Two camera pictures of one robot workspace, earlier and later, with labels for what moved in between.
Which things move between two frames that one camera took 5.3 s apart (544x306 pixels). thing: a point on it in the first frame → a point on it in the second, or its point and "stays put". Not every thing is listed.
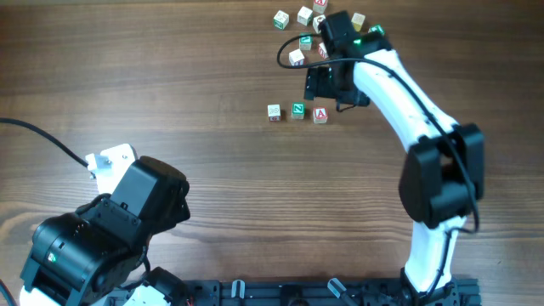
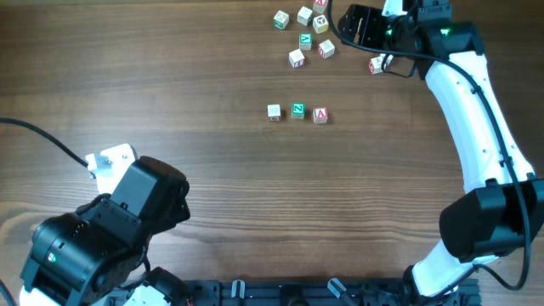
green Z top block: (298, 110) stays put
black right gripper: (315, 87) → (371, 18)
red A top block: (320, 115) stays put
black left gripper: (178, 214) stays put
